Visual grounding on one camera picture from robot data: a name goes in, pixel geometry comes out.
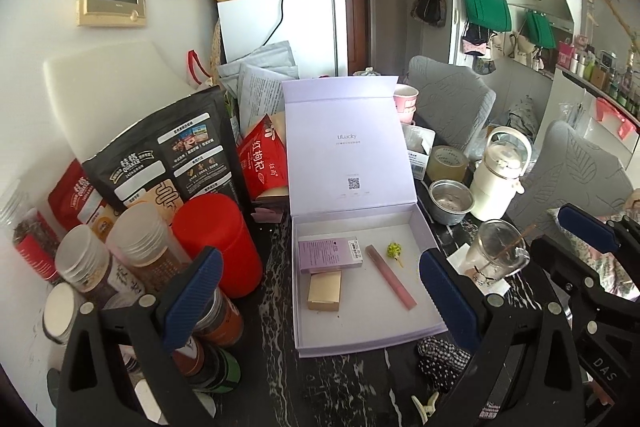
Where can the black white gingham scrunchie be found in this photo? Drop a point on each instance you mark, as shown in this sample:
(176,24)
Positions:
(440,362)

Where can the row of small bottles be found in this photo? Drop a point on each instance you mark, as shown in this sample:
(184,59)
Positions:
(605,77)

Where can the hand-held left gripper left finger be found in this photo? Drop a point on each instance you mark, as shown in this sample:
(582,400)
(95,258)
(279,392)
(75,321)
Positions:
(192,292)

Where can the grey foil packets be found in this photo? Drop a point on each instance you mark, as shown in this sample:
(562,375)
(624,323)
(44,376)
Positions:
(270,57)

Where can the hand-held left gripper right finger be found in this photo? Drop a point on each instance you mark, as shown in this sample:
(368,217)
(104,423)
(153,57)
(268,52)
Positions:
(450,302)

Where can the glass mug with cartoon print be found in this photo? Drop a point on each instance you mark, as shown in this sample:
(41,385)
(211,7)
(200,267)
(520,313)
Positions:
(495,247)

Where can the red packet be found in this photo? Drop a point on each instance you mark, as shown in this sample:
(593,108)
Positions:
(70,202)

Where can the printed paper sheet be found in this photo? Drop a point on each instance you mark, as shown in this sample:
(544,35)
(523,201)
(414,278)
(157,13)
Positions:
(265,94)

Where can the lavender gift box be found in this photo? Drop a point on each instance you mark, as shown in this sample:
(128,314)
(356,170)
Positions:
(350,147)

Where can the black stand-up pouch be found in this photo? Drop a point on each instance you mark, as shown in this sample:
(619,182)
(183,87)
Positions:
(165,152)

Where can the pink paper cups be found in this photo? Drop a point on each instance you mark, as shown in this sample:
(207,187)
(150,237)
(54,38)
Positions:
(405,99)

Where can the yellow-green flower pick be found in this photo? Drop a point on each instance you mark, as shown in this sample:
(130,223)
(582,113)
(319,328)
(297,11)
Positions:
(394,251)

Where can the slim pink tube box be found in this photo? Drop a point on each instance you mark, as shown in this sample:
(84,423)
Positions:
(392,279)

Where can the red snack pouch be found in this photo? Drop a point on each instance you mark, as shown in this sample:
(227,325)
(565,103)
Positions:
(262,157)

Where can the small gold box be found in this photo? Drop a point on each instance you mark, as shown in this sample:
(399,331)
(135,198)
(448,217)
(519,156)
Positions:
(325,291)

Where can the steel bowl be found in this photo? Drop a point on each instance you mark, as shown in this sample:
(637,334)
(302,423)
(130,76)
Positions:
(450,202)

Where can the cream hair claw clip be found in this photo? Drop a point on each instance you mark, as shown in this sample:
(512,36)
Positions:
(425,408)

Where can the white cylindrical bottle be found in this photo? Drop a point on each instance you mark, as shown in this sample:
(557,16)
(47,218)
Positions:
(62,314)

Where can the white paper napkin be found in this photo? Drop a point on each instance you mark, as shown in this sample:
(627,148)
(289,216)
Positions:
(457,259)

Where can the group of clear spice jars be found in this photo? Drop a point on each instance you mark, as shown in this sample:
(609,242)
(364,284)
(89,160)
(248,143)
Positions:
(135,237)

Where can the thin stirring stick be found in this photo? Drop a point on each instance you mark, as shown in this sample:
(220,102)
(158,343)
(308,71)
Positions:
(515,243)

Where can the round woven mat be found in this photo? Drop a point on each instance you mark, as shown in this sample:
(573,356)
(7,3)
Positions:
(216,52)

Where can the grey quilted chair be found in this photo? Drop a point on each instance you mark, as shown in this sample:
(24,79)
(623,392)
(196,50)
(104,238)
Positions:
(575,167)
(450,97)

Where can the small purple box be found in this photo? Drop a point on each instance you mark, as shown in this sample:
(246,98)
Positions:
(327,255)

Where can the white fridge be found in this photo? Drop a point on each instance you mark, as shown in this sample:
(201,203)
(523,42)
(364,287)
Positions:
(310,27)

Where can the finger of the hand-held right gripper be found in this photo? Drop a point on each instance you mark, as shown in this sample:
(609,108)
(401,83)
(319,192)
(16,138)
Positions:
(575,274)
(585,227)

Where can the green tote bag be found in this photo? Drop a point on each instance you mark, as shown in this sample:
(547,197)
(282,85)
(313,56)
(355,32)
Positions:
(540,29)
(486,9)

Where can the pink plastic bag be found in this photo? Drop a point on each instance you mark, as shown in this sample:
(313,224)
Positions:
(612,117)

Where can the brown packing tape roll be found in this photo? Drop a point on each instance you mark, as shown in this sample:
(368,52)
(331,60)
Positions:
(450,162)

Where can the red canister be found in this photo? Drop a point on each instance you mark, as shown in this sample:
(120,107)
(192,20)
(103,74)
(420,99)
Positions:
(220,242)

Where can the white plastic board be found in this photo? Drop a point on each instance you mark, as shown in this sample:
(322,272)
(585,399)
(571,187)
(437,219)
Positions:
(115,92)

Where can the brown door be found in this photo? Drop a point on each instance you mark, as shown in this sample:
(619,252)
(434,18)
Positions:
(355,7)

